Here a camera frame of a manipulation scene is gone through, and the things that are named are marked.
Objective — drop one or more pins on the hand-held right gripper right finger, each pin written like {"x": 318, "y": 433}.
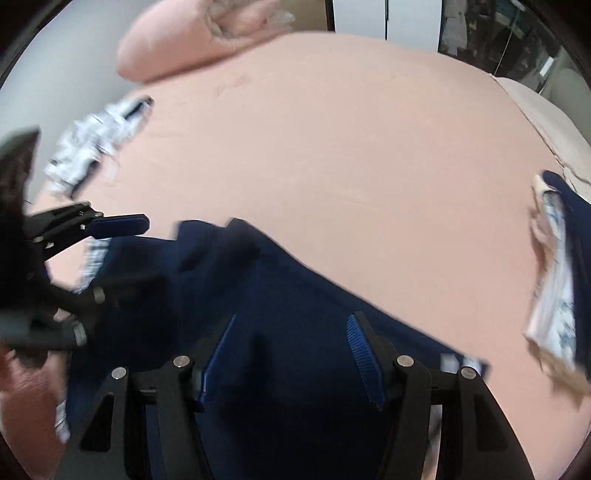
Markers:
{"x": 365, "y": 364}

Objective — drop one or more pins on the pink bed sheet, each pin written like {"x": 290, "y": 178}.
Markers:
{"x": 332, "y": 152}

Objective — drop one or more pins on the dark glass cabinet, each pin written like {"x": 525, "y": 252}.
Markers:
{"x": 498, "y": 32}

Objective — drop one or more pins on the folded navy garment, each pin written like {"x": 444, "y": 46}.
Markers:
{"x": 570, "y": 217}

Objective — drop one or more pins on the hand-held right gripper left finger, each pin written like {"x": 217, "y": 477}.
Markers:
{"x": 216, "y": 364}

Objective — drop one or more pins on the navy blue garment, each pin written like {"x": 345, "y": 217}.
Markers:
{"x": 286, "y": 300}

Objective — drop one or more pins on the white wardrobe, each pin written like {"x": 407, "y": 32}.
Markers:
{"x": 383, "y": 21}

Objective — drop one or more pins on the pink pillow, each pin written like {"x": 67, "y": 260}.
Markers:
{"x": 166, "y": 44}

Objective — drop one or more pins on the beige blanket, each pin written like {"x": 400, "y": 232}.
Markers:
{"x": 549, "y": 115}

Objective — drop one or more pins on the black white patterned garment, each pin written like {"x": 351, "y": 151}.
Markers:
{"x": 94, "y": 138}

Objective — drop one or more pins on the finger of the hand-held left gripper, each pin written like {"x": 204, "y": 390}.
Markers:
{"x": 74, "y": 302}
{"x": 121, "y": 225}

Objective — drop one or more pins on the folded white printed garment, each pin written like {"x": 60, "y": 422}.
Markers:
{"x": 556, "y": 304}

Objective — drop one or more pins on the pink grey fuzzy cloth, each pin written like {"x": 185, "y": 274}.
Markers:
{"x": 249, "y": 16}

